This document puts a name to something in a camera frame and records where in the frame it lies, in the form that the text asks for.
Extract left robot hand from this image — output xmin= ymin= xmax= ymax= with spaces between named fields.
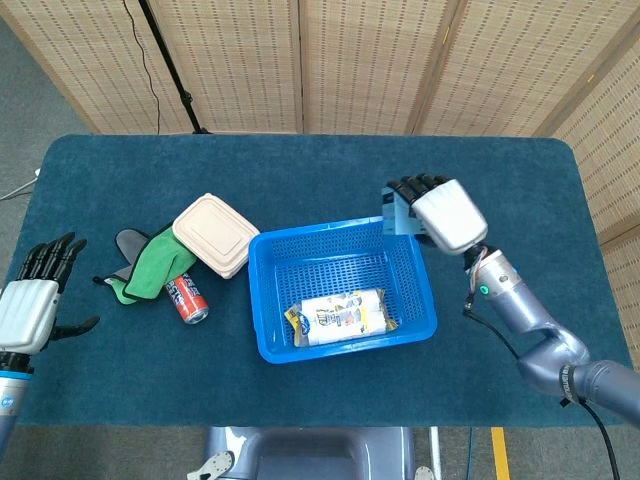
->
xmin=0 ymin=232 xmax=100 ymax=357

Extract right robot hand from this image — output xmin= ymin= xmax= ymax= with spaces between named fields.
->
xmin=387 ymin=173 xmax=489 ymax=257

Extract light blue speaker box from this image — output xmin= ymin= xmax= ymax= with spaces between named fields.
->
xmin=379 ymin=185 xmax=431 ymax=237

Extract green and grey cloth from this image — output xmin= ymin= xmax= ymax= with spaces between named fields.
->
xmin=92 ymin=224 xmax=197 ymax=305

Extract white yellow snack packet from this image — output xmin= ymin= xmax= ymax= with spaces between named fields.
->
xmin=283 ymin=287 xmax=400 ymax=348

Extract red soda can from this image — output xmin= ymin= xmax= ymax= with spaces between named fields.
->
xmin=164 ymin=272 xmax=210 ymax=326

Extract beige lidded food container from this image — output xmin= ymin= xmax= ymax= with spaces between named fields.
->
xmin=171 ymin=192 xmax=261 ymax=280

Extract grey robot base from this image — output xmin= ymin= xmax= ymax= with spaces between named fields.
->
xmin=187 ymin=426 xmax=436 ymax=480

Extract blue plastic basket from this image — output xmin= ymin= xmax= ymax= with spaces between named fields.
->
xmin=248 ymin=215 xmax=439 ymax=364

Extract teal table mat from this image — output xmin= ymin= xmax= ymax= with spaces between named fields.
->
xmin=0 ymin=133 xmax=634 ymax=429

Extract bamboo screen panel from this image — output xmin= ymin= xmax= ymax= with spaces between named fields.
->
xmin=414 ymin=0 xmax=640 ymax=137
xmin=0 ymin=0 xmax=166 ymax=135
xmin=549 ymin=29 xmax=640 ymax=281
xmin=149 ymin=0 xmax=304 ymax=135
xmin=299 ymin=0 xmax=461 ymax=135

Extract white floor tube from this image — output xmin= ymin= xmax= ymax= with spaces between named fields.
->
xmin=429 ymin=426 xmax=444 ymax=480

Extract yellow floor tape strip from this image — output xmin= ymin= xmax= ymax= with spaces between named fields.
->
xmin=490 ymin=427 xmax=511 ymax=480

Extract black tripod pole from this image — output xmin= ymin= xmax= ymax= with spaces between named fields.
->
xmin=137 ymin=0 xmax=211 ymax=135

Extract white floor cable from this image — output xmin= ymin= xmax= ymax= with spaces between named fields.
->
xmin=0 ymin=168 xmax=42 ymax=202

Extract thin black hanging cable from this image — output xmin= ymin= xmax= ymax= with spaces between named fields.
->
xmin=122 ymin=0 xmax=161 ymax=134

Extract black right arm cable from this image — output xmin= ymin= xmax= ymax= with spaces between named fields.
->
xmin=462 ymin=297 xmax=624 ymax=480

